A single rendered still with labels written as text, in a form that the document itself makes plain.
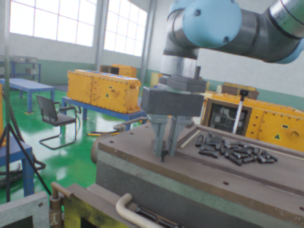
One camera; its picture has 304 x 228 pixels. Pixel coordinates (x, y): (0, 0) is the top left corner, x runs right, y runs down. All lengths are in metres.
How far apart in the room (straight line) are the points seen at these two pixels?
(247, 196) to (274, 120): 2.65
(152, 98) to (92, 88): 3.70
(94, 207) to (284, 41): 0.52
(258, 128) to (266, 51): 2.75
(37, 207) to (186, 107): 0.45
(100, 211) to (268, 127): 2.77
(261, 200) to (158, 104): 0.28
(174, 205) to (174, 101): 0.24
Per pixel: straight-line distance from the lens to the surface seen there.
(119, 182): 0.55
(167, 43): 0.42
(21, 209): 0.59
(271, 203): 0.46
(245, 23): 0.35
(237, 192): 0.45
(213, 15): 0.30
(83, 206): 0.57
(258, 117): 3.06
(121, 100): 3.65
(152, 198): 0.52
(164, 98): 0.41
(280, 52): 0.39
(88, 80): 4.10
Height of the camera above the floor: 1.58
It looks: 14 degrees down
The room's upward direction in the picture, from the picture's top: 9 degrees clockwise
